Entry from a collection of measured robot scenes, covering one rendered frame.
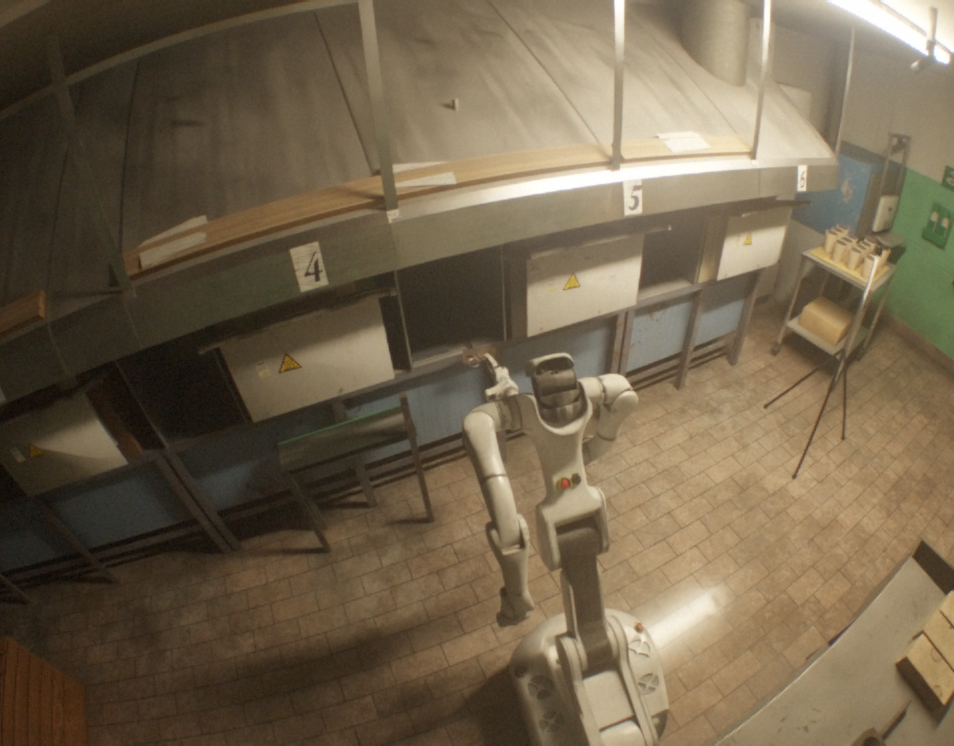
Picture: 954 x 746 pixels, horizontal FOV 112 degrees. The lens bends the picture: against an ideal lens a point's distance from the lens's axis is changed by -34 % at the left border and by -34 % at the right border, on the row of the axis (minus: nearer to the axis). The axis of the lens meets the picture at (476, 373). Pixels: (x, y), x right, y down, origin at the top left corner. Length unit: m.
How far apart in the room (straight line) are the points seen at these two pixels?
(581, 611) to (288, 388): 1.34
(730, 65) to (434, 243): 2.05
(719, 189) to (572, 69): 0.84
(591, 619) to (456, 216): 1.38
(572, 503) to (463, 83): 1.60
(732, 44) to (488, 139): 1.68
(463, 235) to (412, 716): 1.92
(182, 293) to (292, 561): 1.63
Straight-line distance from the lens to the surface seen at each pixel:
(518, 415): 1.34
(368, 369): 1.95
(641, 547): 2.58
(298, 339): 1.82
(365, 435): 2.16
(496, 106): 1.96
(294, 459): 2.17
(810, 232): 4.61
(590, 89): 2.25
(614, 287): 2.31
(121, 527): 2.88
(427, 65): 2.13
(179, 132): 2.01
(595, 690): 1.79
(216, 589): 2.83
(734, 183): 2.36
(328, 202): 1.52
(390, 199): 1.52
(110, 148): 2.13
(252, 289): 1.52
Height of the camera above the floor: 2.18
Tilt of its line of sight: 39 degrees down
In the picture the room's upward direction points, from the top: 5 degrees counter-clockwise
